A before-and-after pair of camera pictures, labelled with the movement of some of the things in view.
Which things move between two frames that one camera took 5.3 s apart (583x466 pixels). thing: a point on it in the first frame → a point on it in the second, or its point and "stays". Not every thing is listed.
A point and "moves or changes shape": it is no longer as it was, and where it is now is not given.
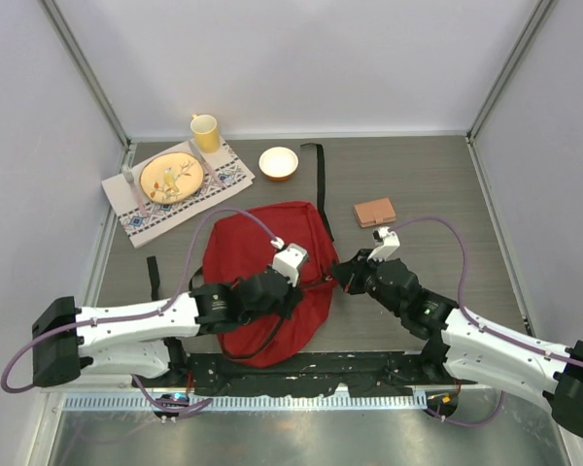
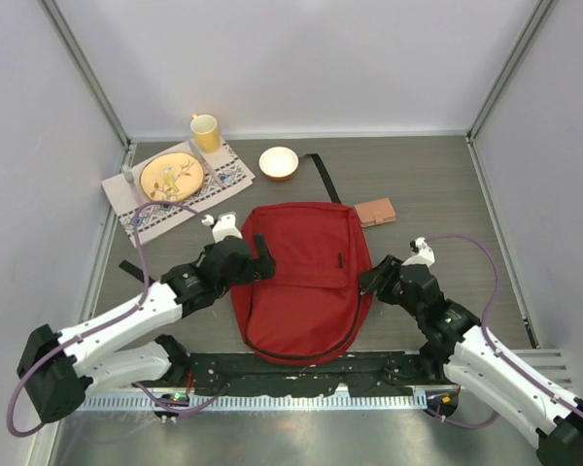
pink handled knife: (206, 165) stays
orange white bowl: (279, 163) stays
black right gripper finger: (346, 274) → (383, 276)
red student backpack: (249, 235) moves or changes shape
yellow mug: (205, 132) stays
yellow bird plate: (170, 178) stays
